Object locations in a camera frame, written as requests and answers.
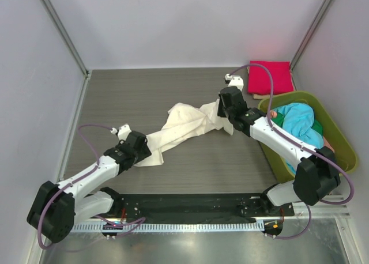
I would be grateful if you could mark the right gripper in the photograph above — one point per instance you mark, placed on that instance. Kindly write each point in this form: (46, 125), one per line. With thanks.
(220, 112)

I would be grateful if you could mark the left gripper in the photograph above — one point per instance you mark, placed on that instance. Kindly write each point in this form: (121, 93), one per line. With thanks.
(143, 153)

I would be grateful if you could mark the cream white t shirt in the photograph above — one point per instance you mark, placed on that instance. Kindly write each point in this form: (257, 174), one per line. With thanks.
(184, 122)

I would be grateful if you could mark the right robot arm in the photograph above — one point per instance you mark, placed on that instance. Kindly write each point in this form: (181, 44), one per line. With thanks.
(316, 169)

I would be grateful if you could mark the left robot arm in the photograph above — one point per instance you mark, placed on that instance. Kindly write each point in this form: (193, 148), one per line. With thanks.
(57, 207)

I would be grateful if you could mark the pink t shirt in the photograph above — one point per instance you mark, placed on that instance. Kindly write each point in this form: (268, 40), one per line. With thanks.
(273, 113)

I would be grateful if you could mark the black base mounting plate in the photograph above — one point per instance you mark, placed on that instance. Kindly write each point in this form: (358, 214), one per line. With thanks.
(228, 208)

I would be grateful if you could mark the light blue t shirt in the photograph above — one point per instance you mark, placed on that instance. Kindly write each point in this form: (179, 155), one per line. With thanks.
(298, 119)

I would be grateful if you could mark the green t shirt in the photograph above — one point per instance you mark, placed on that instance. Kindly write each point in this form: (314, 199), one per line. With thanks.
(315, 126)

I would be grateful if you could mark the olive green plastic basket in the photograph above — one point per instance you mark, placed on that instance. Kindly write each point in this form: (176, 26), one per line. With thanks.
(346, 157)

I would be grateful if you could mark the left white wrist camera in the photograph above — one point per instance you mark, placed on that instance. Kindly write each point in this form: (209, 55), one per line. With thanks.
(121, 132)

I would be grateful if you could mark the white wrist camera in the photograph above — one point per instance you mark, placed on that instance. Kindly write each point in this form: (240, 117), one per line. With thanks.
(232, 80)
(121, 132)

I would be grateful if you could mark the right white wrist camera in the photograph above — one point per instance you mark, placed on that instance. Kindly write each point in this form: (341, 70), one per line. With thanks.
(232, 80)

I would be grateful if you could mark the left aluminium frame post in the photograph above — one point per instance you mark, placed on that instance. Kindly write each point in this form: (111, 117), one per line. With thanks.
(49, 7)

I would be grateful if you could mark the aluminium frame post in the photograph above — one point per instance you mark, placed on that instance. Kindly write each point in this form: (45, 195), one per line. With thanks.
(49, 7)
(316, 22)

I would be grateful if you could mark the white slotted cable duct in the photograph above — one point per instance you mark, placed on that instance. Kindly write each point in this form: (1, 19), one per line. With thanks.
(102, 227)

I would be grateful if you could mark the aluminium rail profile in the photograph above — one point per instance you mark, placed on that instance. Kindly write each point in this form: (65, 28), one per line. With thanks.
(324, 211)

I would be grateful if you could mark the right aluminium frame post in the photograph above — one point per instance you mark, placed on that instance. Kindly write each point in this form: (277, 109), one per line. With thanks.
(316, 22)

